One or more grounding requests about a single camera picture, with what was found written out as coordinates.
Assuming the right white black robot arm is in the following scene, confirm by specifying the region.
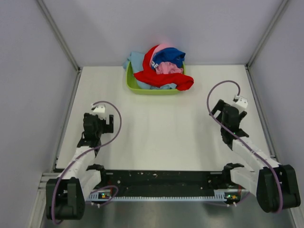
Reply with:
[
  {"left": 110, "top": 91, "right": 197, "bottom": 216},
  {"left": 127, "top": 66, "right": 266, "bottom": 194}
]
[{"left": 209, "top": 96, "right": 301, "bottom": 213}]

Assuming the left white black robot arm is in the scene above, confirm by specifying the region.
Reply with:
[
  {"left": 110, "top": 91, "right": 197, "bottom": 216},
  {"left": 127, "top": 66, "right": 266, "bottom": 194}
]
[{"left": 46, "top": 113, "right": 118, "bottom": 225}]

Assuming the green plastic basin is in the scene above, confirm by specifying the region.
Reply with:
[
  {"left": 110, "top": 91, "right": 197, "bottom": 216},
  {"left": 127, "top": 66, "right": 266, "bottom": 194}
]
[{"left": 126, "top": 60, "right": 194, "bottom": 95}]

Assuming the red t shirt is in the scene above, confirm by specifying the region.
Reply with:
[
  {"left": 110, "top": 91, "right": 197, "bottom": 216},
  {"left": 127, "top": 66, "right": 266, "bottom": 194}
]
[{"left": 134, "top": 44, "right": 194, "bottom": 91}]

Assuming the pink t shirt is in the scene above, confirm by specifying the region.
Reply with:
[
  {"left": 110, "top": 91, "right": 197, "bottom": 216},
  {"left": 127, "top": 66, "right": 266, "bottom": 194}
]
[{"left": 150, "top": 43, "right": 183, "bottom": 74}]

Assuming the light blue t shirt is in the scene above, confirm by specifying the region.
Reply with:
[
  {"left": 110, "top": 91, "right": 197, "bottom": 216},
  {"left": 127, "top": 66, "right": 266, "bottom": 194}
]
[{"left": 123, "top": 52, "right": 177, "bottom": 90}]

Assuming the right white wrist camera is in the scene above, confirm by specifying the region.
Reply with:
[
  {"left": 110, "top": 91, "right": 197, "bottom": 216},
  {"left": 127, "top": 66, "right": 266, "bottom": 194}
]
[{"left": 232, "top": 95, "right": 248, "bottom": 112}]

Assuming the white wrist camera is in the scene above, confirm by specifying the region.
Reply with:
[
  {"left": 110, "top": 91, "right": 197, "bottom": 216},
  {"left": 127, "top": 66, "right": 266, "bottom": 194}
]
[
  {"left": 91, "top": 104, "right": 106, "bottom": 120},
  {"left": 232, "top": 95, "right": 248, "bottom": 112}
]

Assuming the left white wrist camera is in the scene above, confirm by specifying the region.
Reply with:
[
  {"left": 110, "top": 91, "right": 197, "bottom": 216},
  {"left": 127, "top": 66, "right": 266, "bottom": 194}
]
[{"left": 91, "top": 104, "right": 106, "bottom": 120}]

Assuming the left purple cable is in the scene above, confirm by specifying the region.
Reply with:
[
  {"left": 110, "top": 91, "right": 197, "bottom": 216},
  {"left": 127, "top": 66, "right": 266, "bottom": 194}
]
[{"left": 51, "top": 101, "right": 123, "bottom": 225}]

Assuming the purple cable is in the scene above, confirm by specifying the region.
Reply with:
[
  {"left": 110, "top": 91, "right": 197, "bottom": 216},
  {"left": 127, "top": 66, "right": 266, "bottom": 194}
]
[
  {"left": 51, "top": 101, "right": 123, "bottom": 225},
  {"left": 206, "top": 80, "right": 284, "bottom": 213}
]

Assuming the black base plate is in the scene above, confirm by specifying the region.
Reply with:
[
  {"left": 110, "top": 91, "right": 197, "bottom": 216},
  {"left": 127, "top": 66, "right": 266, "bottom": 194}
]
[{"left": 97, "top": 170, "right": 228, "bottom": 198}]

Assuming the white slotted cable duct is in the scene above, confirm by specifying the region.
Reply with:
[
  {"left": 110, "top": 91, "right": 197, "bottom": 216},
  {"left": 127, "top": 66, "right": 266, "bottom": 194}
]
[{"left": 86, "top": 192, "right": 227, "bottom": 202}]

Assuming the aluminium frame rail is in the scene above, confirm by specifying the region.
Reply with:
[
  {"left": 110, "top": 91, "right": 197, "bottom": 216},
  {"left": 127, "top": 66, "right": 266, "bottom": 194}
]
[{"left": 38, "top": 172, "right": 59, "bottom": 190}]

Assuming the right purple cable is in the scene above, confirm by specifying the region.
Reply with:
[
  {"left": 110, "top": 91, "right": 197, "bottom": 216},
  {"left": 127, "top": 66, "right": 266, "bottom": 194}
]
[{"left": 206, "top": 80, "right": 284, "bottom": 213}]

